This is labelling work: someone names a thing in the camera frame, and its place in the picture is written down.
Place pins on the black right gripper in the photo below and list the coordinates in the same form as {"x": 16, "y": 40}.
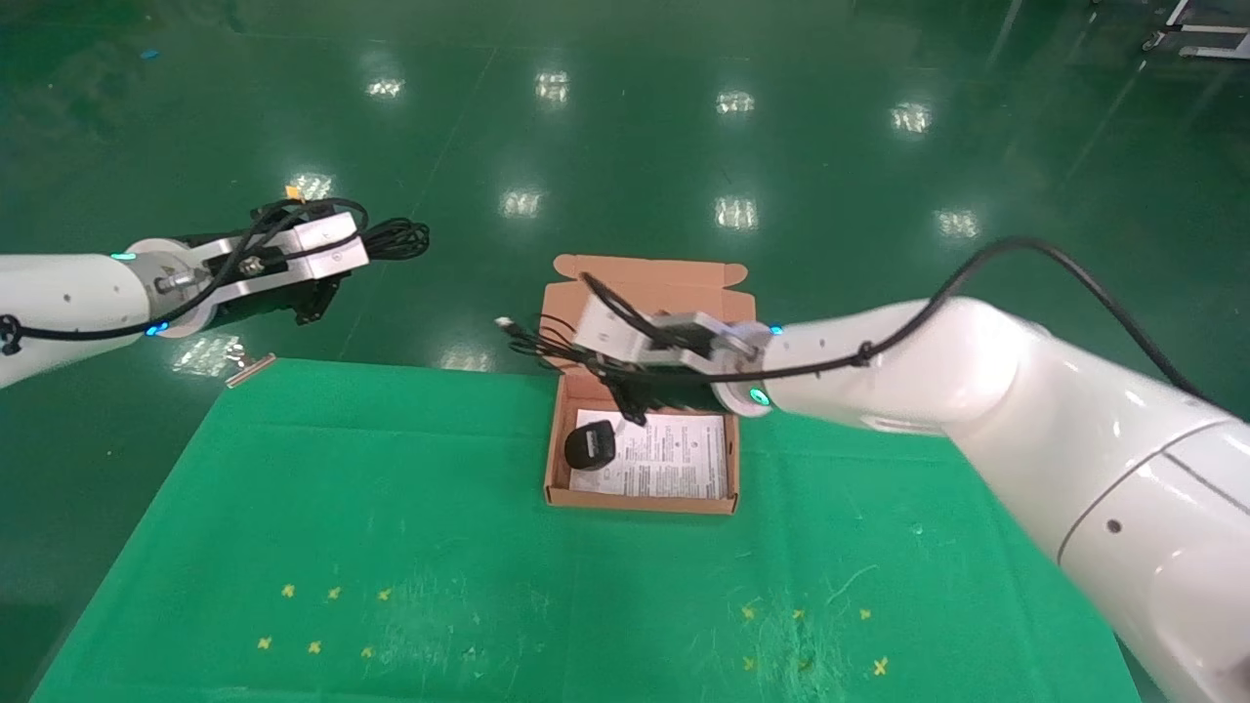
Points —
{"x": 679, "y": 392}

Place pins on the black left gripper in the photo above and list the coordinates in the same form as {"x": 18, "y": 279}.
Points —
{"x": 259, "y": 303}

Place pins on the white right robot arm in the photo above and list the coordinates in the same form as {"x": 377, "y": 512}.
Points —
{"x": 977, "y": 371}

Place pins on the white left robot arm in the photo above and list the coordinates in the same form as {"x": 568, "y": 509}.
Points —
{"x": 59, "y": 293}

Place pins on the open brown cardboard box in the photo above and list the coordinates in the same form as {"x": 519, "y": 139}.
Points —
{"x": 649, "y": 498}

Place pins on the white printed paper leaflet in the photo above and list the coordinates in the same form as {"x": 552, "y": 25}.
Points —
{"x": 674, "y": 459}

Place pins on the metal table clip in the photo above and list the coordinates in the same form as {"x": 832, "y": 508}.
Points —
{"x": 252, "y": 369}

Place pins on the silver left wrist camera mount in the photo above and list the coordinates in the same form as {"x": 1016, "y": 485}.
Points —
{"x": 327, "y": 244}

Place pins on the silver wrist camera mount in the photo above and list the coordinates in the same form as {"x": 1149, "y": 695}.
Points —
{"x": 610, "y": 327}
{"x": 327, "y": 244}

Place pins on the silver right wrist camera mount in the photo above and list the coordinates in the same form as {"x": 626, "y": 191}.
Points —
{"x": 610, "y": 327}

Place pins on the grey wheeled cart frame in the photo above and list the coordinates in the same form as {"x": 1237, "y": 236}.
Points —
{"x": 1211, "y": 51}

